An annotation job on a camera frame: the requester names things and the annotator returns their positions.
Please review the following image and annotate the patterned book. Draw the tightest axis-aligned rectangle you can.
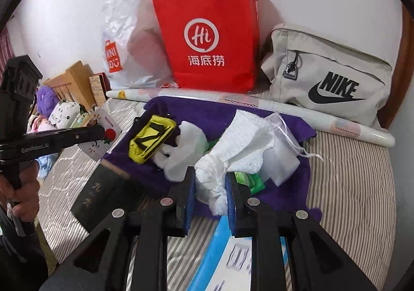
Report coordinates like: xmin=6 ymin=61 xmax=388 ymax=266
xmin=89 ymin=73 xmax=111 ymax=107

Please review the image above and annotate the red paper bag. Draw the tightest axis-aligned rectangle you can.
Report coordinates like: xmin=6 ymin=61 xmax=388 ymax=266
xmin=153 ymin=0 xmax=259 ymax=94

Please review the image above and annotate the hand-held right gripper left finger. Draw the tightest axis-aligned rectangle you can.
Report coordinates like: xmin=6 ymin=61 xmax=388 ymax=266
xmin=39 ymin=166 xmax=198 ymax=291

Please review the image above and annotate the white pillow with black dots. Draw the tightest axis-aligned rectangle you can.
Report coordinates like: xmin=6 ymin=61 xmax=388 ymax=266
xmin=48 ymin=100 xmax=81 ymax=130

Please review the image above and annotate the purple towel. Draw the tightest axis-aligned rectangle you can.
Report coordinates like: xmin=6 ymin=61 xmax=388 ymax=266
xmin=102 ymin=96 xmax=317 ymax=219

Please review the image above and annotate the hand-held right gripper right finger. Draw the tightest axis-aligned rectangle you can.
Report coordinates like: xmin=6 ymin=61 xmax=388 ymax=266
xmin=225 ymin=172 xmax=377 ymax=291

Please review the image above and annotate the person's left hand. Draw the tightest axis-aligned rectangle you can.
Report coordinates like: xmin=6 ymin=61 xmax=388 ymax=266
xmin=0 ymin=160 xmax=41 ymax=222

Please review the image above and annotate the translucent drawstring pouch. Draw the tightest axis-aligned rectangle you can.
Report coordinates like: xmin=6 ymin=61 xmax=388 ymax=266
xmin=259 ymin=111 xmax=324 ymax=160

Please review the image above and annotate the person's left forearm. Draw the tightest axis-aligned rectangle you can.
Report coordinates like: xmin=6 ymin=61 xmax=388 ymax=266
xmin=0 ymin=204 xmax=49 ymax=291

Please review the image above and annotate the white packet with tomato print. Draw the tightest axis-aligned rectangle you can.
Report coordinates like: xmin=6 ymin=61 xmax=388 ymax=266
xmin=78 ymin=107 xmax=123 ymax=161

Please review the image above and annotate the wooden headboard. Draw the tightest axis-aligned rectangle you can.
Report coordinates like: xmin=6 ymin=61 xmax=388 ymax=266
xmin=43 ymin=61 xmax=98 ymax=112

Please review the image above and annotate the white fluffy towel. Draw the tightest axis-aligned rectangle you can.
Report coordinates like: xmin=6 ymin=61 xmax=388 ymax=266
xmin=194 ymin=109 xmax=277 ymax=217

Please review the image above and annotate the blue tissue pack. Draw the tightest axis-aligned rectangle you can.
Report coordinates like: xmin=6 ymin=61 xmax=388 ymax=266
xmin=188 ymin=215 xmax=290 ymax=291

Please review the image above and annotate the grey fabric zip bag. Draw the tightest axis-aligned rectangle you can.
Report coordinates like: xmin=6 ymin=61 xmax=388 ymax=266
xmin=260 ymin=23 xmax=394 ymax=128

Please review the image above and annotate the rolled printed paper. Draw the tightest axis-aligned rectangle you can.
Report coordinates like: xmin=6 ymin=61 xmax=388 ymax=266
xmin=106 ymin=89 xmax=396 ymax=147

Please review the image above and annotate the reddish striped curtain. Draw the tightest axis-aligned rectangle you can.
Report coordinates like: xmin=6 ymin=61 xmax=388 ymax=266
xmin=0 ymin=27 xmax=15 ymax=68

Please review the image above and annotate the striped mattress pad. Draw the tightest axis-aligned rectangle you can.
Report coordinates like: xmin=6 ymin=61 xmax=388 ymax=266
xmin=37 ymin=89 xmax=398 ymax=291

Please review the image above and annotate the purple plush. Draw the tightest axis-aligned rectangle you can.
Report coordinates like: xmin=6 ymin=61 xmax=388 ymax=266
xmin=35 ymin=86 xmax=59 ymax=117

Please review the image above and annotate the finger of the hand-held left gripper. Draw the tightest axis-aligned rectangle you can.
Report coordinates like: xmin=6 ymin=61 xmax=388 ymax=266
xmin=53 ymin=124 xmax=106 ymax=149

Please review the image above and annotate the dark tea tin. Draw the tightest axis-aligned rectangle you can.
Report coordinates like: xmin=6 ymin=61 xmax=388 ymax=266
xmin=70 ymin=161 xmax=136 ymax=235

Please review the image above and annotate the colourful printed quilt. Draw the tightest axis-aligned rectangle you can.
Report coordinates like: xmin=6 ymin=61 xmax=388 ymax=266
xmin=27 ymin=116 xmax=60 ymax=182

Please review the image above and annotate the white plastic shopping bag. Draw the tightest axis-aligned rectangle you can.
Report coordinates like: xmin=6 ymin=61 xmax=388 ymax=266
xmin=102 ymin=0 xmax=177 ymax=89

